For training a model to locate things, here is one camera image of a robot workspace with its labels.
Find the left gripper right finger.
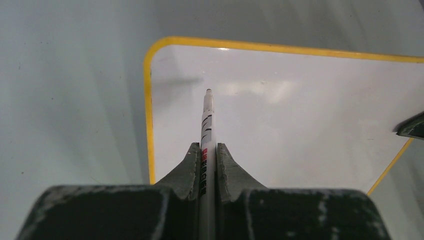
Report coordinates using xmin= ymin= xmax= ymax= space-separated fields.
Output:
xmin=216 ymin=143 xmax=390 ymax=240

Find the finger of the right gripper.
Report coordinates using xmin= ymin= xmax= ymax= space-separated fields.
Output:
xmin=394 ymin=112 xmax=424 ymax=140

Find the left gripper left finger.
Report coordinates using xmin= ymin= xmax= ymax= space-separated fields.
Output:
xmin=17 ymin=142 xmax=200 ymax=240

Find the black whiteboard marker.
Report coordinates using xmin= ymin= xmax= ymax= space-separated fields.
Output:
xmin=198 ymin=89 xmax=217 ymax=240

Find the yellow framed whiteboard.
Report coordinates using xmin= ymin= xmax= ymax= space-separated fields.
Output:
xmin=143 ymin=36 xmax=424 ymax=193

